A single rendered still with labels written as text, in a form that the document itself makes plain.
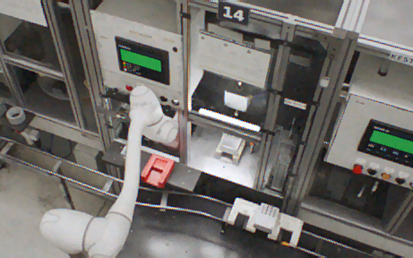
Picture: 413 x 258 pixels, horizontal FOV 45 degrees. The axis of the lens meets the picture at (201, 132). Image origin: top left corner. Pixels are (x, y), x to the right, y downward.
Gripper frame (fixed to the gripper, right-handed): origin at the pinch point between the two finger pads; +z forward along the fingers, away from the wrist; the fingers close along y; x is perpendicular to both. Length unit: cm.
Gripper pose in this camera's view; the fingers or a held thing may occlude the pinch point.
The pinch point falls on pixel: (106, 111)
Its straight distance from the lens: 245.0
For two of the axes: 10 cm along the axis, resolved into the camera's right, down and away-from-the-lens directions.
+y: -5.1, -1.7, -8.4
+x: -3.2, 9.5, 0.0
